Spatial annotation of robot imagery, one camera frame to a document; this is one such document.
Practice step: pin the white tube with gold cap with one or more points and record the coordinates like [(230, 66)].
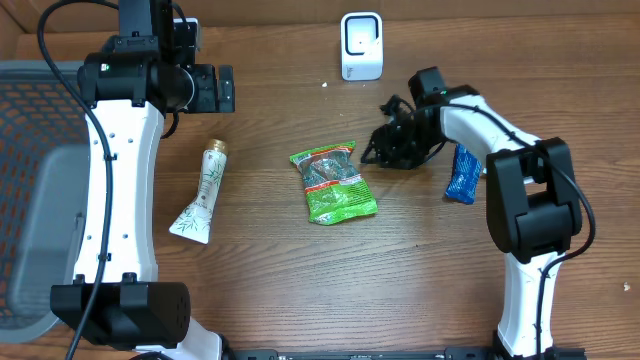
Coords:
[(194, 222)]

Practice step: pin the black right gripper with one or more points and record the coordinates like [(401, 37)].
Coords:
[(387, 146)]

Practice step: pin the grey plastic mesh basket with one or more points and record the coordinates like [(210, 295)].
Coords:
[(44, 180)]

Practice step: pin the green Haribo candy bag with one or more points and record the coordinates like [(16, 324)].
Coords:
[(334, 188)]

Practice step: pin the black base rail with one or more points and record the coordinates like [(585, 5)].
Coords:
[(451, 353)]

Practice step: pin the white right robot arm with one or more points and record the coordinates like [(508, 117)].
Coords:
[(533, 205)]

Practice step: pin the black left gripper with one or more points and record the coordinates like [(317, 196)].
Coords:
[(209, 101)]

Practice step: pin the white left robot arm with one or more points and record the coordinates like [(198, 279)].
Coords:
[(132, 93)]

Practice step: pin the blue Oreo cookie pack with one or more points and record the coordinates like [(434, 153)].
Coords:
[(466, 173)]

